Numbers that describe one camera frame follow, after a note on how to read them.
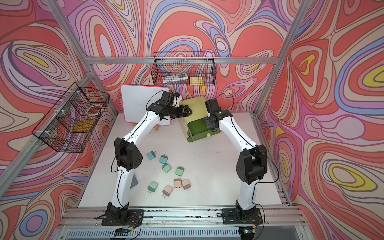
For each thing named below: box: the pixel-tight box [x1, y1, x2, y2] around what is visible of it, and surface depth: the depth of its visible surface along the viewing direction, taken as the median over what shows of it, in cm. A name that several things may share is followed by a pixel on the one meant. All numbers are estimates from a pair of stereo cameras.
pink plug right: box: [181, 179, 191, 191], surface depth 84 cm
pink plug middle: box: [174, 177, 182, 189], surface depth 85 cm
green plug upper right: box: [175, 165, 185, 177], surface depth 90 cm
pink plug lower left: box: [162, 185, 173, 198], surface depth 82 cm
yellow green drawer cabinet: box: [179, 96, 222, 143], surface depth 88 cm
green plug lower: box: [147, 181, 158, 194], surface depth 84 cm
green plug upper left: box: [161, 163, 172, 174], surface depth 91 cm
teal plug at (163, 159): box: [159, 154, 168, 164], surface depth 95 cm
